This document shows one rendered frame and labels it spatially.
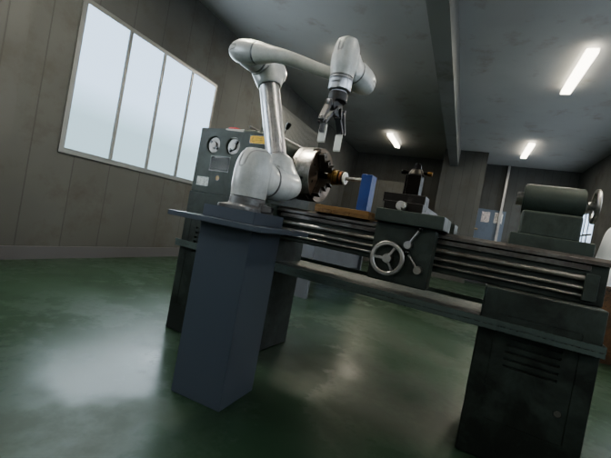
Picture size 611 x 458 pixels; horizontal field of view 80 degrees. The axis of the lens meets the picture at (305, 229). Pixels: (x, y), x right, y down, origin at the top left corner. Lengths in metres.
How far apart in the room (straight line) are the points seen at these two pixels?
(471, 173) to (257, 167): 9.10
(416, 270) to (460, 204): 8.64
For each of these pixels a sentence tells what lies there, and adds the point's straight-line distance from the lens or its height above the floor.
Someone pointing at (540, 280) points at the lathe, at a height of 0.74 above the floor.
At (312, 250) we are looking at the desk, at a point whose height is 0.52.
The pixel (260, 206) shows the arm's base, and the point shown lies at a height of 0.83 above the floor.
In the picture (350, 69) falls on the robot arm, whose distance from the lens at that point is 1.52.
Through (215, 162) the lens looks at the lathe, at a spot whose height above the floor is 1.05.
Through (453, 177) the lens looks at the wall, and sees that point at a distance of 10.37.
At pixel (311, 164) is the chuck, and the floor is 1.12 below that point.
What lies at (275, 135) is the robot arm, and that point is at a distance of 1.80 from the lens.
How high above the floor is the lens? 0.80
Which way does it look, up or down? 1 degrees down
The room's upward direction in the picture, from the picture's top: 10 degrees clockwise
